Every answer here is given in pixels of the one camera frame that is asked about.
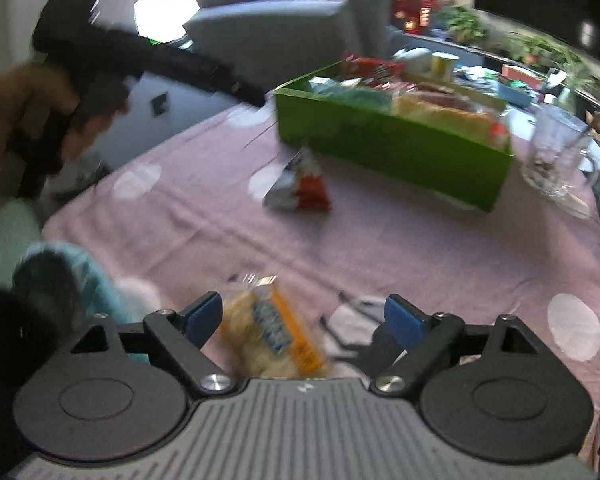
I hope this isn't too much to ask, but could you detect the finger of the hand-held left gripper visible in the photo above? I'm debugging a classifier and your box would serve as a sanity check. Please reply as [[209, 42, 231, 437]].
[[142, 42, 267, 107]]

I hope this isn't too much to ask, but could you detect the clear glass pitcher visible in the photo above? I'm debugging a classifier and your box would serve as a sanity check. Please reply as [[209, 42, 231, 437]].
[[520, 105, 600, 198]]

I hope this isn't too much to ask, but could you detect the red and white snack packet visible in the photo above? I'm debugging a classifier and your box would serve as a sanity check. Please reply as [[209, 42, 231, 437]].
[[262, 147, 332, 212]]

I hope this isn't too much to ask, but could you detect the red box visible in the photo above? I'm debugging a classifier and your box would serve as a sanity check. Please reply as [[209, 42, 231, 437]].
[[500, 64, 546, 86]]

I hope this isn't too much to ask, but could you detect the pink dotted tablecloth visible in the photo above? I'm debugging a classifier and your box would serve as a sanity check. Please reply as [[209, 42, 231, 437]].
[[42, 105, 600, 396]]

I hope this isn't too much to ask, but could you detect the green snack packet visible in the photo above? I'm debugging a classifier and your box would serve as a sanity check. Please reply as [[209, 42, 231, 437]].
[[310, 77, 396, 111]]

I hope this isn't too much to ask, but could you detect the red flower plant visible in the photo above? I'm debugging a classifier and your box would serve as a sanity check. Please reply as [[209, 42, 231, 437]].
[[390, 0, 441, 36]]

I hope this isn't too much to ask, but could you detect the orange bread packet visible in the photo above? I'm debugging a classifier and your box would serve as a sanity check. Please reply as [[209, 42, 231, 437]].
[[219, 275, 333, 378]]

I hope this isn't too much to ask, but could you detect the person's left hand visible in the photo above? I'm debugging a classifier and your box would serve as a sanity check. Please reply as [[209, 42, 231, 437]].
[[0, 62, 131, 211]]

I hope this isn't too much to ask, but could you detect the yellow and red chips bag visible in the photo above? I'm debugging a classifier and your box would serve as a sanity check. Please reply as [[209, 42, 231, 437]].
[[395, 95, 511, 151]]

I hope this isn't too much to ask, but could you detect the red bread packet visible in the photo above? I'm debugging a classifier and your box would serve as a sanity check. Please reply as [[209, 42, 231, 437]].
[[341, 54, 406, 86]]

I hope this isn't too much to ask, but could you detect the yellow canister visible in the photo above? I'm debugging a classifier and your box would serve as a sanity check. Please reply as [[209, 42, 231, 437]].
[[430, 52, 461, 83]]

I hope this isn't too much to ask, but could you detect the brown pastry packet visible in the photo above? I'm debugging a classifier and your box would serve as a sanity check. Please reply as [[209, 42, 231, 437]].
[[412, 82, 476, 111]]

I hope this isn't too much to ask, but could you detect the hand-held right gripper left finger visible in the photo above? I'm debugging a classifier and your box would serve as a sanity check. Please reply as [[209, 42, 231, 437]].
[[70, 291, 233, 395]]

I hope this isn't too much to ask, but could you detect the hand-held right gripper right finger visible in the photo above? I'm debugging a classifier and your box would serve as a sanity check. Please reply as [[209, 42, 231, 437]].
[[370, 295, 541, 397]]

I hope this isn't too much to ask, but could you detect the green cardboard box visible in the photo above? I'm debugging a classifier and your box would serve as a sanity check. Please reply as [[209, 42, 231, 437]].
[[272, 60, 513, 213]]

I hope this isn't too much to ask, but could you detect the row of potted plants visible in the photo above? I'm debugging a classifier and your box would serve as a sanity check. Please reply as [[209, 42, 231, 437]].
[[437, 5, 600, 106]]

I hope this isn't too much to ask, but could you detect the grey sofa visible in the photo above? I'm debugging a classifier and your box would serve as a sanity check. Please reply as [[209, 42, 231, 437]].
[[182, 0, 391, 106]]

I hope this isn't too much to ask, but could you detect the teal fuzzy clothing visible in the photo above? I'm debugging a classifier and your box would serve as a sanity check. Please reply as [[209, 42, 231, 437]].
[[12, 241, 131, 361]]

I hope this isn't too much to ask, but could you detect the blue tray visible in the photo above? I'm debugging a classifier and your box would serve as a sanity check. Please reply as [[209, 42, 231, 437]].
[[497, 80, 536, 106]]

